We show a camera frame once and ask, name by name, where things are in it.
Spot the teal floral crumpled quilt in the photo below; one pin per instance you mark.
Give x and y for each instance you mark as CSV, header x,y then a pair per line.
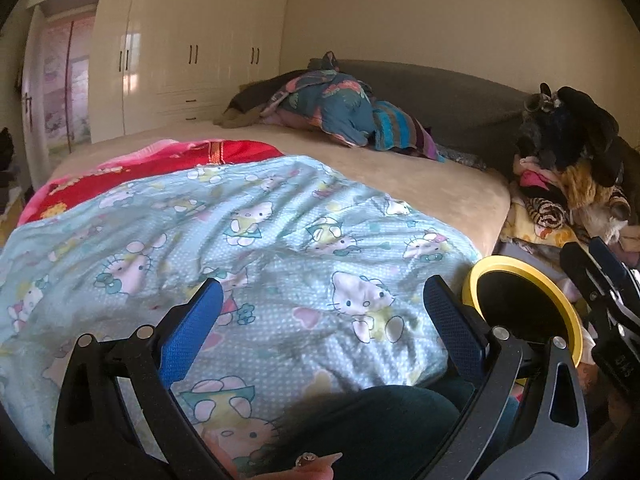
x,y
329,100

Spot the yellow rimmed black trash bin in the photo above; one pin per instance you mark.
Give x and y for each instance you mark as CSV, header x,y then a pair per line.
x,y
513,294

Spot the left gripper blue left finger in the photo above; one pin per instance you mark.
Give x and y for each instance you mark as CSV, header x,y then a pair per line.
x,y
183,330

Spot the red pink blanket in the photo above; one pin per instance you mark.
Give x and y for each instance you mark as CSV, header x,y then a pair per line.
x,y
162,157

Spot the white open door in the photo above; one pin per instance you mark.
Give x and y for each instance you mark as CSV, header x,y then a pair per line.
x,y
32,102

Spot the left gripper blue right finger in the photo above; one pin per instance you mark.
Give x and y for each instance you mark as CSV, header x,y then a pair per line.
x,y
460,329

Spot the light blue Hello Kitty quilt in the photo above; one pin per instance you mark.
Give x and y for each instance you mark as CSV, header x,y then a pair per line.
x,y
321,276

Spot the beige bed mattress cover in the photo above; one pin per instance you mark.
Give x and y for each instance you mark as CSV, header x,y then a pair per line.
x,y
472,201

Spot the white glossy wardrobe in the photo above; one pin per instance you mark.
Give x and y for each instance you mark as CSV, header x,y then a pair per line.
x,y
154,63

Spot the dark brown garment on bed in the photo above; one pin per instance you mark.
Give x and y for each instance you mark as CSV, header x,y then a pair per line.
x,y
245,107

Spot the pile of clothes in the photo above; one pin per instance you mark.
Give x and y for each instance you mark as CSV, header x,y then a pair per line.
x,y
550,208

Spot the grey upholstered headboard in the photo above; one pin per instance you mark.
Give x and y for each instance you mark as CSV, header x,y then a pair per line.
x,y
471,115

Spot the black plush toy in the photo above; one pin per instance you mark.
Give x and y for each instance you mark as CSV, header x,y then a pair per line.
x,y
562,127

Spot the black bag on floor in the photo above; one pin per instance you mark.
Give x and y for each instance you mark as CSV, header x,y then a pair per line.
x,y
7,151

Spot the striped colourful blanket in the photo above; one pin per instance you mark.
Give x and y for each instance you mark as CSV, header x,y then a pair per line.
x,y
396,130

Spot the pink Hello Kitty sliding door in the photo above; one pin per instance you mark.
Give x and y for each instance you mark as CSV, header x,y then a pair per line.
x,y
66,55

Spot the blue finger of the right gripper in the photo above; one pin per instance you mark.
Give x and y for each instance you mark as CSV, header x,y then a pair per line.
x,y
613,268
585,273

